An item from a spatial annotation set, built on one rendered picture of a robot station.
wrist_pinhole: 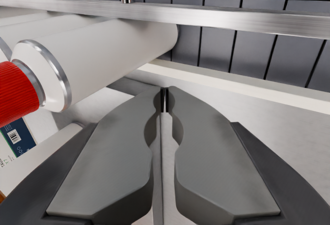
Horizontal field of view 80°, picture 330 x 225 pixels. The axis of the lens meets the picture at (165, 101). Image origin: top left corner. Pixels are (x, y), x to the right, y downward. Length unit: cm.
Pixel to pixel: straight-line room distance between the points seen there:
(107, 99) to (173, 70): 19
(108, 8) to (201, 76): 11
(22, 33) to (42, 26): 2
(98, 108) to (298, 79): 34
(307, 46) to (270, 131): 15
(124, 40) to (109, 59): 2
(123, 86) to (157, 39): 18
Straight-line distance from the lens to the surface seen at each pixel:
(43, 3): 27
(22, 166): 47
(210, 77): 21
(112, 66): 16
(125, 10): 19
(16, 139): 69
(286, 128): 33
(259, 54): 23
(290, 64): 23
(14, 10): 40
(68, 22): 22
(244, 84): 21
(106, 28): 18
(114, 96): 37
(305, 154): 36
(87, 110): 47
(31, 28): 20
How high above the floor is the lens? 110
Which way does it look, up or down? 47 degrees down
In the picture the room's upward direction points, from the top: 133 degrees counter-clockwise
